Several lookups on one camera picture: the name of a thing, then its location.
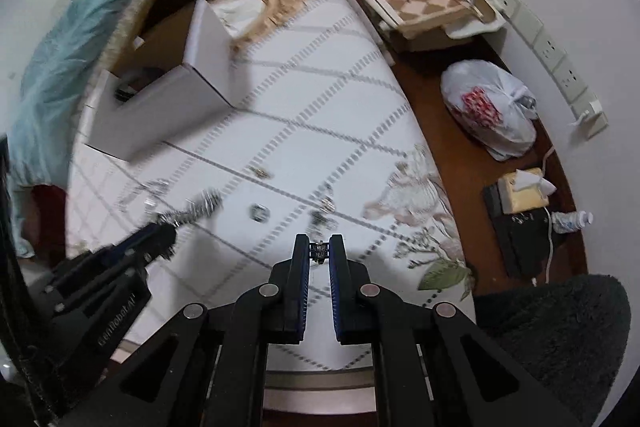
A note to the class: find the teal blue duvet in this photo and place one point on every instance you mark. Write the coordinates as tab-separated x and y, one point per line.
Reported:
65	56

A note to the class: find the white power strip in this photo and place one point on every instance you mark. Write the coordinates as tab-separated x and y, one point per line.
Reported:
587	109

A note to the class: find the white plastic bag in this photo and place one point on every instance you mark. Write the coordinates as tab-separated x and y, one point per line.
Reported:
492	105

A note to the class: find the small gold earring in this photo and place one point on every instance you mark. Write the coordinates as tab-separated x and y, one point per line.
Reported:
261	172

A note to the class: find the yellow tissue box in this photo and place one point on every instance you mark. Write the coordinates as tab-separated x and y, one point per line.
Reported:
518	191

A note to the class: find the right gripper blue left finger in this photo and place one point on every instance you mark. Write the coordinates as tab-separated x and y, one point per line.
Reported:
296	291

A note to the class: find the clear plastic bottle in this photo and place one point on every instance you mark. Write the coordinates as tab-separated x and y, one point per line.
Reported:
571	222

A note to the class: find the white cardboard box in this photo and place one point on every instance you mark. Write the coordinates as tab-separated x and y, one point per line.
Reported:
187	61

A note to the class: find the black box on floor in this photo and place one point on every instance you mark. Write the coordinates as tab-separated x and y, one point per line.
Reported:
524	241

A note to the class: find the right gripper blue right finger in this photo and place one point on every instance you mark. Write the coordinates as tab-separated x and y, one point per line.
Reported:
343	294

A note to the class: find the white crumpled paper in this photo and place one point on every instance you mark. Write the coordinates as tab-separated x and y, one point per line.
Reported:
239	16

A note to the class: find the black smart watch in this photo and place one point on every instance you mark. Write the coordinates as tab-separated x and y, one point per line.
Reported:
126	90

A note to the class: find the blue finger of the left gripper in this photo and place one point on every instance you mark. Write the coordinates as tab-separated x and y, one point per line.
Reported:
156	239

